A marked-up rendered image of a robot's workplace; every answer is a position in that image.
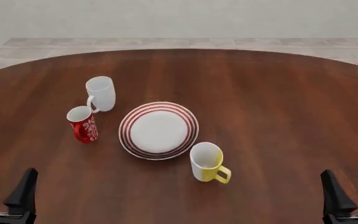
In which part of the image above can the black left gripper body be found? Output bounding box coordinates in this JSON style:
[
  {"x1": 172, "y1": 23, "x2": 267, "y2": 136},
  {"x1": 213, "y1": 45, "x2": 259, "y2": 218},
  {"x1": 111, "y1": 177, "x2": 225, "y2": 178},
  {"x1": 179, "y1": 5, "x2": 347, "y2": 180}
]
[{"x1": 0, "y1": 209, "x2": 37, "y2": 224}]

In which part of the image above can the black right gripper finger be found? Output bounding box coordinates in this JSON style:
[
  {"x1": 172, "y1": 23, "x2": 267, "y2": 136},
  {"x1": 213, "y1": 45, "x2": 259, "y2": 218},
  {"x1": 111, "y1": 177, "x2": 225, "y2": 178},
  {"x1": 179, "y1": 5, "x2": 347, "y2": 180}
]
[{"x1": 319, "y1": 169, "x2": 358, "y2": 216}]

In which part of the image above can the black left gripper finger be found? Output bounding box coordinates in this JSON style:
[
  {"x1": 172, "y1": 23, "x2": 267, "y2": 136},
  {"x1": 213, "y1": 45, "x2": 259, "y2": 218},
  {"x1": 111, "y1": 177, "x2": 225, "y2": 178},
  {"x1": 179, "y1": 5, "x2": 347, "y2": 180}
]
[{"x1": 3, "y1": 167, "x2": 39, "y2": 215}]

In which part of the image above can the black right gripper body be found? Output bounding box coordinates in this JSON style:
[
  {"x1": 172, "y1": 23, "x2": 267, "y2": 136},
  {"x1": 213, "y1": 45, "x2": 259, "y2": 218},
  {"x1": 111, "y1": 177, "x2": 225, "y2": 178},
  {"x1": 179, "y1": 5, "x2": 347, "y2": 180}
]
[{"x1": 321, "y1": 211, "x2": 358, "y2": 224}]

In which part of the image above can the red mug with white pattern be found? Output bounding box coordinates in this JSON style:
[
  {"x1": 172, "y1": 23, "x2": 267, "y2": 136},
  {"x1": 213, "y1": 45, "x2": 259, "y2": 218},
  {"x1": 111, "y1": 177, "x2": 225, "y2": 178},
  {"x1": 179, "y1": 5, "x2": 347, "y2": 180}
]
[{"x1": 66, "y1": 105, "x2": 99, "y2": 144}]

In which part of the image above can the tall white mug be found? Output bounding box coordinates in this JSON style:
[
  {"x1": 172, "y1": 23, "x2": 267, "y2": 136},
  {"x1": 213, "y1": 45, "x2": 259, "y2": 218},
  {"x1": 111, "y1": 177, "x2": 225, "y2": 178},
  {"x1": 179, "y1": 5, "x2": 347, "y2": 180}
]
[{"x1": 85, "y1": 75, "x2": 116, "y2": 114}]

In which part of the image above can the white and yellow mug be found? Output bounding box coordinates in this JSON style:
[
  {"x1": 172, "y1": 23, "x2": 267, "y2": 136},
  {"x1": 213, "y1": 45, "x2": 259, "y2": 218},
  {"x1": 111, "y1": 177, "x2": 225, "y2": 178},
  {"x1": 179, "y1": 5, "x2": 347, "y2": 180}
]
[{"x1": 189, "y1": 141, "x2": 232, "y2": 185}]

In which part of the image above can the white plate with red rings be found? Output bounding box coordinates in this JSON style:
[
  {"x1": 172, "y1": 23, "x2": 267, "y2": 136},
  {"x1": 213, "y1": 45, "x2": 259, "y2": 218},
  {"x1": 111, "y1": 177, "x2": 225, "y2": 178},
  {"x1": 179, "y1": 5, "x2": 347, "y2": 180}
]
[{"x1": 118, "y1": 101, "x2": 200, "y2": 161}]

